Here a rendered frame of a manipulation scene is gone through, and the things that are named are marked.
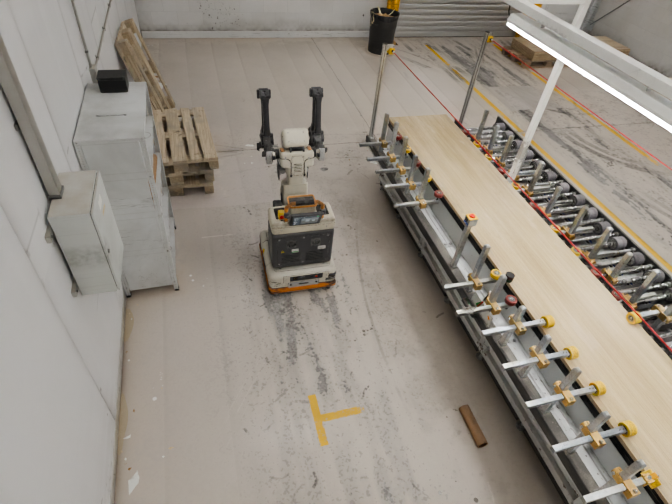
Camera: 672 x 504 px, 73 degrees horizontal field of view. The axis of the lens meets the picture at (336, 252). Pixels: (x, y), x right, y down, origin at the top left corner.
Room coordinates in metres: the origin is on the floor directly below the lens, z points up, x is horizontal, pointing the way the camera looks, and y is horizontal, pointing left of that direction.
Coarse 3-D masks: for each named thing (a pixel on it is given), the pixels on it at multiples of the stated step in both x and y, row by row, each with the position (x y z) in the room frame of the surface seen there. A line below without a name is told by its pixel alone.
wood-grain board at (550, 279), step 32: (416, 128) 4.51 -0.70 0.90; (448, 128) 4.59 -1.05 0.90; (448, 160) 3.93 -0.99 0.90; (480, 160) 4.00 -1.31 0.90; (448, 192) 3.39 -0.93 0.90; (480, 192) 3.45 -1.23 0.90; (512, 192) 3.51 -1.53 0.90; (480, 224) 2.98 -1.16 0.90; (512, 224) 3.03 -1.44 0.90; (544, 224) 3.09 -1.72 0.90; (512, 256) 2.63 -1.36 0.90; (544, 256) 2.68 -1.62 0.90; (576, 256) 2.72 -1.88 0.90; (512, 288) 2.29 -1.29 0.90; (544, 288) 2.33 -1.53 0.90; (576, 288) 2.37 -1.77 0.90; (576, 320) 2.06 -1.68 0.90; (608, 320) 2.09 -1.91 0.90; (608, 352) 1.82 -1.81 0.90; (640, 352) 1.85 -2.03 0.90; (608, 384) 1.58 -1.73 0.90; (640, 384) 1.61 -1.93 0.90; (640, 416) 1.39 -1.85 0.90; (640, 448) 1.20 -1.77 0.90
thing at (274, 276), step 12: (264, 240) 3.14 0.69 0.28; (264, 252) 3.00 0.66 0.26; (264, 264) 2.93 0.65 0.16; (312, 264) 2.90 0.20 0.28; (324, 264) 2.91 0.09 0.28; (276, 276) 2.71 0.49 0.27; (276, 288) 2.70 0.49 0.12; (288, 288) 2.73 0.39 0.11; (300, 288) 2.76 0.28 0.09; (312, 288) 2.81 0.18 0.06
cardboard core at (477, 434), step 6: (462, 408) 1.77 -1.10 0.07; (468, 408) 1.77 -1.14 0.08; (462, 414) 1.74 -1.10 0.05; (468, 414) 1.72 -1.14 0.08; (468, 420) 1.68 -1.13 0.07; (474, 420) 1.68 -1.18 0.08; (468, 426) 1.65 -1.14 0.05; (474, 426) 1.63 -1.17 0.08; (474, 432) 1.59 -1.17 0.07; (480, 432) 1.59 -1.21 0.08; (474, 438) 1.56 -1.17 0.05; (480, 438) 1.55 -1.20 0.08; (480, 444) 1.51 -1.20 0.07; (486, 444) 1.53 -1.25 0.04
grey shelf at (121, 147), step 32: (96, 96) 3.13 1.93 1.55; (128, 96) 3.19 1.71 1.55; (96, 128) 2.68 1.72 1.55; (128, 128) 2.73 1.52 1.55; (96, 160) 2.52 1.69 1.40; (128, 160) 2.59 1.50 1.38; (160, 160) 3.35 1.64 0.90; (128, 192) 2.57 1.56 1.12; (160, 192) 2.90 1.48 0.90; (128, 224) 2.55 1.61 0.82; (160, 224) 2.63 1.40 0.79; (128, 256) 2.53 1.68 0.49; (160, 256) 2.61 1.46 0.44; (128, 288) 2.50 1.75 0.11
